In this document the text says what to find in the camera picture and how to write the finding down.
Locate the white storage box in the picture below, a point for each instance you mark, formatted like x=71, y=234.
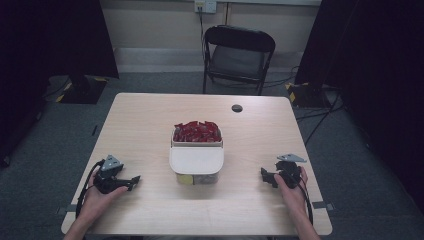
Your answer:
x=196, y=178

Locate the yellow jelly cup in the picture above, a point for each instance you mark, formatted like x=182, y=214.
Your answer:
x=185, y=179

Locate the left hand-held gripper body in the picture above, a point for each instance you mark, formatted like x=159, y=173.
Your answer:
x=108, y=181

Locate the white wall outlet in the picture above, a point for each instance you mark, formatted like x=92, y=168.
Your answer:
x=205, y=5

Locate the pile of red packets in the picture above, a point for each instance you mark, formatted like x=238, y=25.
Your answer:
x=197, y=132

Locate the person's left hand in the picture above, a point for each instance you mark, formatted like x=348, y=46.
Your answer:
x=96, y=203

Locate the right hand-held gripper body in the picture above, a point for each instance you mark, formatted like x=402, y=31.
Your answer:
x=290, y=171

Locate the person's right hand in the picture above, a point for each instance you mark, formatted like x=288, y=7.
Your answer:
x=295, y=200

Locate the black stand base yellow tape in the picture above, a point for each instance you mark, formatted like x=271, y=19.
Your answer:
x=305, y=95

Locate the grey tape strip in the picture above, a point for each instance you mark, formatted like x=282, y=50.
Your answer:
x=71, y=209
x=321, y=205

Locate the white box lid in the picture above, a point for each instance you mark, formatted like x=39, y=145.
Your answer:
x=196, y=160

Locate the black folding chair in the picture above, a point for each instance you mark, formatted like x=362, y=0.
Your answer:
x=238, y=60

